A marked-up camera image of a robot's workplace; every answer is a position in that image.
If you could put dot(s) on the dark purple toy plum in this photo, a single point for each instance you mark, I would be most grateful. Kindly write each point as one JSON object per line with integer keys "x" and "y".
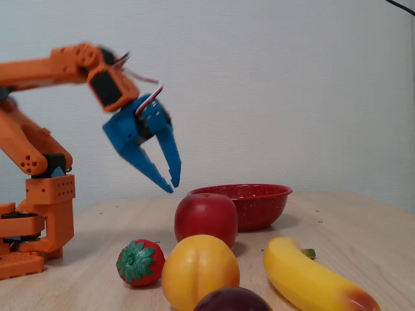
{"x": 231, "y": 301}

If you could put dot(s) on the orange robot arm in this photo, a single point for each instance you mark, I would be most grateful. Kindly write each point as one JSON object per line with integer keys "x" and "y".
{"x": 35, "y": 69}

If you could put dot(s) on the red speckled metal bowl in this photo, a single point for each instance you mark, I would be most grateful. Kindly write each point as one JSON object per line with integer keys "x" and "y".
{"x": 259, "y": 210}

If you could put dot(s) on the yellow orange toy peach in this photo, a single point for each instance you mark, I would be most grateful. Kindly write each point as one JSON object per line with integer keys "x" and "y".
{"x": 199, "y": 270}

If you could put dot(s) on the yellow toy banana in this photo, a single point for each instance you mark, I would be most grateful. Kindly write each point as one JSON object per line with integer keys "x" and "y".
{"x": 301, "y": 278}

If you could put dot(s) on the orange robot base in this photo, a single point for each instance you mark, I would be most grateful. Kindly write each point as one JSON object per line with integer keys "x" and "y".
{"x": 53, "y": 207}

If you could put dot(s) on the red toy strawberry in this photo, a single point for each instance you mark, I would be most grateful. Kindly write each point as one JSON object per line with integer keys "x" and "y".
{"x": 142, "y": 264}

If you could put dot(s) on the blue gripper with motor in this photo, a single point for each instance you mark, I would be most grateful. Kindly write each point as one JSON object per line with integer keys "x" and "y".
{"x": 124, "y": 136}

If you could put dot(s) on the red toy apple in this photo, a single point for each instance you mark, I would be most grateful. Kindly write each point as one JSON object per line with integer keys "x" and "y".
{"x": 204, "y": 217}

